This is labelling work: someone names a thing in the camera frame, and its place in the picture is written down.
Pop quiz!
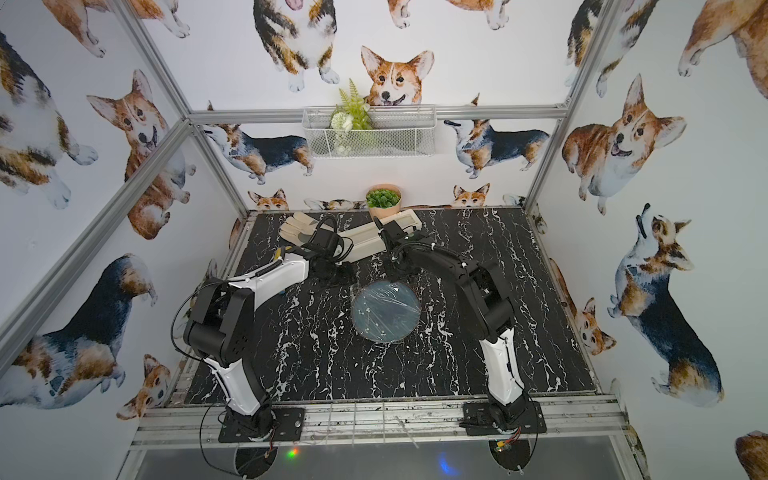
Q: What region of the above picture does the clear plastic wrap sheet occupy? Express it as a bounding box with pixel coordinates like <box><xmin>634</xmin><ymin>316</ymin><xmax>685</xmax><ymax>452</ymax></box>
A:
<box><xmin>349</xmin><ymin>278</ymin><xmax>424</xmax><ymax>346</ymax></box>

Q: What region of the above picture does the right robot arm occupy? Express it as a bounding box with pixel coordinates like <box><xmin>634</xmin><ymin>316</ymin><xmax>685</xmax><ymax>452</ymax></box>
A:
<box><xmin>374</xmin><ymin>220</ymin><xmax>527</xmax><ymax>429</ymax></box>

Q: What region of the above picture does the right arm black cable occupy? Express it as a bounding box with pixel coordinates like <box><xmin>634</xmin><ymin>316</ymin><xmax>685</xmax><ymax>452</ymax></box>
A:
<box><xmin>491</xmin><ymin>383</ymin><xmax>547</xmax><ymax>472</ymax></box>

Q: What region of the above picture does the beige work glove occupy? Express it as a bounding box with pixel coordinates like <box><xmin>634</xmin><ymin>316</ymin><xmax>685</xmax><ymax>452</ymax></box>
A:
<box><xmin>279</xmin><ymin>212</ymin><xmax>320</xmax><ymax>246</ymax></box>

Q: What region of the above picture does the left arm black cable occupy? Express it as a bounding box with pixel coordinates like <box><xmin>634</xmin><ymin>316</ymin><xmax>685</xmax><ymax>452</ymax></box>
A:
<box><xmin>169</xmin><ymin>214</ymin><xmax>349</xmax><ymax>479</ymax></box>

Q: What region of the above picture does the cream plastic wrap dispenser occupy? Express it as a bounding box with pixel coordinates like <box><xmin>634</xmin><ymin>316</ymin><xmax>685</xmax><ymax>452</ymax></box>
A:
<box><xmin>339</xmin><ymin>210</ymin><xmax>423</xmax><ymax>263</ymax></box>

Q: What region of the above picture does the white wire wall basket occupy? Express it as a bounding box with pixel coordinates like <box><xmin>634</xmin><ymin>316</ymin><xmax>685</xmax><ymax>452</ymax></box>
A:
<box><xmin>302</xmin><ymin>106</ymin><xmax>437</xmax><ymax>158</ymax></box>

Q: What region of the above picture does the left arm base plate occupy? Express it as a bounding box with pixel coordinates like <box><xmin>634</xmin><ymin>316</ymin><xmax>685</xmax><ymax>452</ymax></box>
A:
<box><xmin>218</xmin><ymin>407</ymin><xmax>306</xmax><ymax>443</ymax></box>

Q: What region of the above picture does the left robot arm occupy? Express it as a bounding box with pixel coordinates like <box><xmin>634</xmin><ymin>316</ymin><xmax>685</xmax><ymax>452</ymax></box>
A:
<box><xmin>183</xmin><ymin>217</ymin><xmax>355</xmax><ymax>419</ymax></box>

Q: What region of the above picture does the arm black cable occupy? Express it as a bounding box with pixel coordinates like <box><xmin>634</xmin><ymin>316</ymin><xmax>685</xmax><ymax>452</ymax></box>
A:
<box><xmin>491</xmin><ymin>383</ymin><xmax>547</xmax><ymax>472</ymax></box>
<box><xmin>169</xmin><ymin>214</ymin><xmax>349</xmax><ymax>479</ymax></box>

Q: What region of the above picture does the blue-grey ceramic plate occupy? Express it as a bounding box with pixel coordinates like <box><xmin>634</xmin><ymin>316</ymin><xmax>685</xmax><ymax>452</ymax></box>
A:
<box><xmin>350</xmin><ymin>280</ymin><xmax>422</xmax><ymax>344</ymax></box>

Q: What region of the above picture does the green fern with white flower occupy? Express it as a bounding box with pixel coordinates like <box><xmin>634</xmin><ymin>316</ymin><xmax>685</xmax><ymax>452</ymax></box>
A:
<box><xmin>329</xmin><ymin>79</ymin><xmax>377</xmax><ymax>156</ymax></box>

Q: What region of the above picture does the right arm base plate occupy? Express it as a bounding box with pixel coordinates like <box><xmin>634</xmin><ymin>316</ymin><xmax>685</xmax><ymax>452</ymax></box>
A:
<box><xmin>459</xmin><ymin>400</ymin><xmax>547</xmax><ymax>436</ymax></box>

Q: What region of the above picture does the pink pot with succulent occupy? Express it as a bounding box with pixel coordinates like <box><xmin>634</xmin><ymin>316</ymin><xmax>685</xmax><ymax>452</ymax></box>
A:
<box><xmin>365</xmin><ymin>184</ymin><xmax>402</xmax><ymax>219</ymax></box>

